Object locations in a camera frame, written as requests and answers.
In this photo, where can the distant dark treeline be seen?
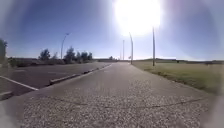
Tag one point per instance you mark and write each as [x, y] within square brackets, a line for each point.
[173, 60]

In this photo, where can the grey asphalt path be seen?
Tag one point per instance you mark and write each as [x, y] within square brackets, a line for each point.
[113, 100]

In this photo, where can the small lone tree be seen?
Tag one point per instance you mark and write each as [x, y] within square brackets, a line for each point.
[129, 57]

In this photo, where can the green grass field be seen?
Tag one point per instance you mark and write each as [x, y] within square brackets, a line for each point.
[193, 75]

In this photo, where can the tall thin pole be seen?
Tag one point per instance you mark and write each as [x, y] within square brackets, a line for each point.
[153, 50]

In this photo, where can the distant dark tree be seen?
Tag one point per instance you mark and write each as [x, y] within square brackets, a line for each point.
[110, 58]

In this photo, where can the row of trees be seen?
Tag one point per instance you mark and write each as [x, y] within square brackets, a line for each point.
[70, 55]

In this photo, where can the row of concrete kerbs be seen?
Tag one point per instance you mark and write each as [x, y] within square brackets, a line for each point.
[63, 79]

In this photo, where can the dark asphalt parking lot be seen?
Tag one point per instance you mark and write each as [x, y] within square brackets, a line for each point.
[40, 75]

